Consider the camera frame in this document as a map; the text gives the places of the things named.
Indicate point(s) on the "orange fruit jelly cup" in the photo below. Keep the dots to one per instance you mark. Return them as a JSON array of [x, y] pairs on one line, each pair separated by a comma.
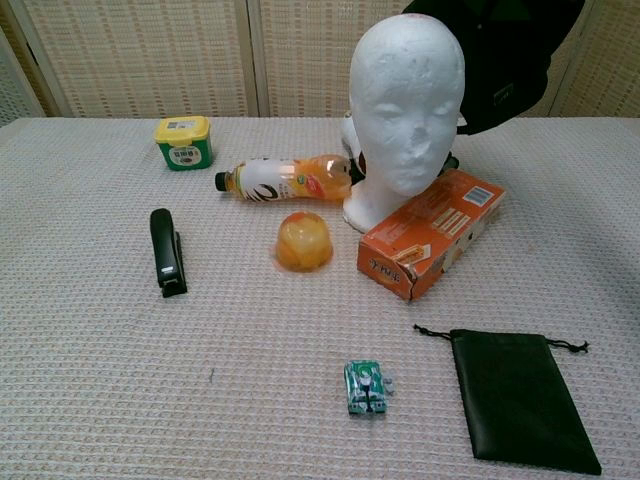
[[302, 242]]

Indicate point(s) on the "orange drink bottle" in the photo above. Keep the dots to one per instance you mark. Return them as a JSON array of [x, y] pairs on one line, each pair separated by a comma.
[[295, 179]]

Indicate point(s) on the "black stapler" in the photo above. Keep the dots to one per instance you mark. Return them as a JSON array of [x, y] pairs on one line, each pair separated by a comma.
[[165, 250]]

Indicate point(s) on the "green tub with yellow lid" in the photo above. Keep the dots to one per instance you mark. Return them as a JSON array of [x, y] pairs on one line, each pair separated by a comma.
[[182, 145]]

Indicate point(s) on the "small green packet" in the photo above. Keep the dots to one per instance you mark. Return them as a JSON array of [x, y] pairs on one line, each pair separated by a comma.
[[365, 387]]

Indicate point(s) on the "white foam mannequin head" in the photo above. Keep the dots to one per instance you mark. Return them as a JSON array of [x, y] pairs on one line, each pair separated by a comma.
[[407, 110]]

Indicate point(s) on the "orange cardboard box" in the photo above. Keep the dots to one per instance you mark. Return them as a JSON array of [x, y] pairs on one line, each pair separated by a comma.
[[430, 235]]

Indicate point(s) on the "white woven tablecloth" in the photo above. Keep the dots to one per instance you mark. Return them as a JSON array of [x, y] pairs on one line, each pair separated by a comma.
[[150, 375]]

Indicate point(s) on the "black baseball cap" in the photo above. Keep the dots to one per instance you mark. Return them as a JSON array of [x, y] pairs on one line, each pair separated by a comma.
[[500, 65]]

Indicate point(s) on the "woven bamboo folding screen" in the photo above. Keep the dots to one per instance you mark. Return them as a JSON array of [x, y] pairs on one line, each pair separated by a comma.
[[140, 55]]

